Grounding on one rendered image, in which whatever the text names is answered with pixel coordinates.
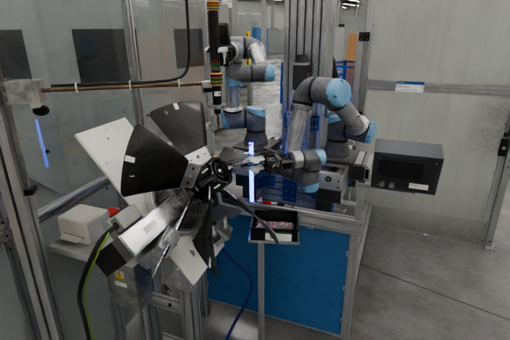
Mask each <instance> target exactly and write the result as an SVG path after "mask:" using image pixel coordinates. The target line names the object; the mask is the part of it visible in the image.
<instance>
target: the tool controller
mask: <svg viewBox="0 0 510 340"><path fill-rule="evenodd" d="M443 162H444V156H443V151H442V145H441V144H434V143H418V142H409V141H401V140H385V139H376V143H375V150H374V157H373V170H372V177H371V184H370V185H371V187H381V188H386V189H392V190H403V191H408V192H415V193H420V194H430V195H435V194H436V189H437V185H438V182H439V176H440V174H441V171H442V165H443Z"/></svg>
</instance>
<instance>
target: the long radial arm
mask: <svg viewBox="0 0 510 340"><path fill-rule="evenodd" d="M183 211H184V208H183V207H182V206H181V204H180V203H179V202H178V201H177V199H176V198H175V197H174V195H172V196H170V197H169V198H168V199H167V200H165V201H164V202H163V203H161V204H160V205H159V206H157V207H156V208H155V209H154V210H153V211H151V212H150V213H148V214H147V215H146V216H144V217H143V218H142V219H141V220H140V221H138V222H137V223H135V224H134V225H132V226H131V227H130V228H129V229H128V230H127V231H125V232H124V233H122V234H121V235H120V236H118V237H119V239H120V240H121V241H122V243H123V244H124V245H125V247H126V248H127V249H128V250H129V251H130V252H131V254H132V255H133V256H134V257H135V256H136V255H137V254H138V253H139V252H140V251H141V250H142V249H144V248H145V246H146V245H148V244H149V243H150V242H151V241H152V240H153V239H154V238H156V237H157V236H158V235H159V234H160V233H161V232H162V231H164V230H165V228H167V227H168V226H169V225H170V224H172V223H173V221H175V220H176V219H177V218H178V217H179V216H180V215H181V214H182V212H183Z"/></svg>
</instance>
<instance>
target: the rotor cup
mask: <svg viewBox="0 0 510 340"><path fill-rule="evenodd" d="M206 168H207V169H208V170H207V171H205V172H204V173H203V174H202V172H203V171H204V170H205V169H206ZM219 168H221V169H222V170H223V173H220V172H219ZM232 180H233V174H232V172H231V169H230V167H229V166H228V164H227V163H226V162H225V161H224V160H222V159H220V158H219V157H212V158H210V159H209V160H207V161H206V162H205V163H203V164H202V165H201V166H200V171H199V174H198V176H197V179H196V181H195V184H194V186H193V187H192V188H188V187H186V189H187V192H188V193H189V194H190V195H191V197H192V198H194V199H195V200H196V201H197V202H199V203H205V202H204V198H208V185H209V186H210V194H212V196H211V197H210V199H211V198H212V200H214V199H215V197H216V194H217V193H218V192H219V191H221V190H223V189H224V188H225V187H227V186H229V185H230V183H232ZM218 184H220V186H218V187H217V188H216V189H214V187H215V186H217V185H218ZM207 203H208V202H207Z"/></svg>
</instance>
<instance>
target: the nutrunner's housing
mask: <svg viewBox="0 0 510 340"><path fill-rule="evenodd" d="M212 98H213V105H221V104H222V86H212ZM214 112H215V113H216V114H220V113H221V109H214Z"/></svg>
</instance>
